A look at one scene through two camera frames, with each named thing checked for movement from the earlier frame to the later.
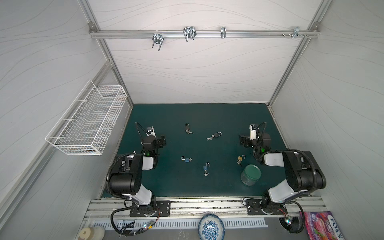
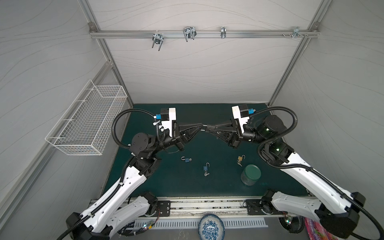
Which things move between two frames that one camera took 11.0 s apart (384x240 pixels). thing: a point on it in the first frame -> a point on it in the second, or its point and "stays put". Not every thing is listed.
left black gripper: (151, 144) -> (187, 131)
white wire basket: (86, 126) stays put
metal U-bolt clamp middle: (189, 32) stays put
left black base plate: (159, 208) stays put
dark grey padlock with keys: (218, 134) -> (204, 126)
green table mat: (202, 157) stays put
